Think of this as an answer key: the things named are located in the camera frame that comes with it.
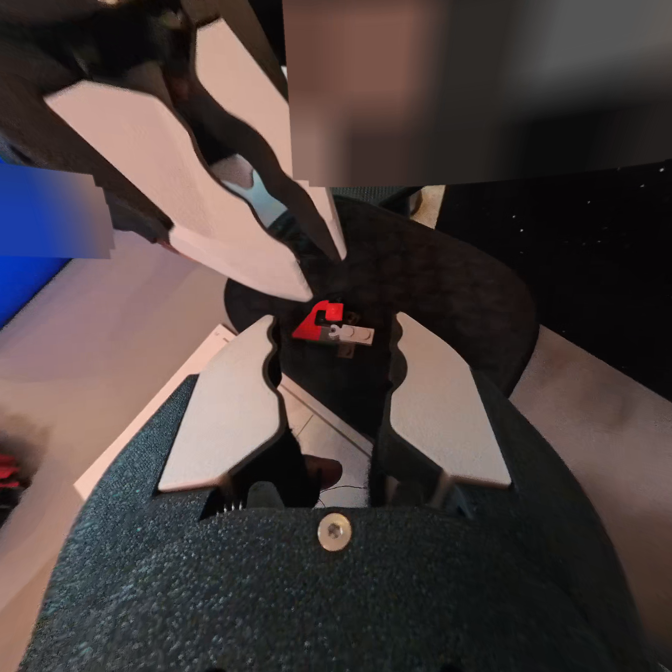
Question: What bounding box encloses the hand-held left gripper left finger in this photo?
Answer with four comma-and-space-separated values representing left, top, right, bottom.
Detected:
156, 315, 288, 492

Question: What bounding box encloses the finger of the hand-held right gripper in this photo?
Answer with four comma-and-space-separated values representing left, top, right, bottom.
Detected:
178, 17, 348, 262
44, 80, 314, 303

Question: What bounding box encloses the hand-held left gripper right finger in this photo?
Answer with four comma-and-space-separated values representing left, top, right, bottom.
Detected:
378, 312, 513, 490

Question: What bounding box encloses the small red grey brick assembly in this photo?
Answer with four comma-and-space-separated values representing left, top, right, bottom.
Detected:
291, 299, 377, 361

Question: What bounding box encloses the white instruction booklet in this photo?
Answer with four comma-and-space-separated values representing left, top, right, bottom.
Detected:
73, 323, 375, 509

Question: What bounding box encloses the black foam seat cushion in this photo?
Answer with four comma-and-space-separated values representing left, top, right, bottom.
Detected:
223, 194, 540, 436

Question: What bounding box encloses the blue plastic bin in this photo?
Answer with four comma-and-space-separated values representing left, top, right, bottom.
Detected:
0, 256, 75, 333

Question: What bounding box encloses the dark cloth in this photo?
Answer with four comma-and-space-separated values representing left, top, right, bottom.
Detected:
435, 162, 672, 405

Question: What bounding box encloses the red toy brick car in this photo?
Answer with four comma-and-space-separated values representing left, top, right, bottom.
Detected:
0, 453, 33, 527

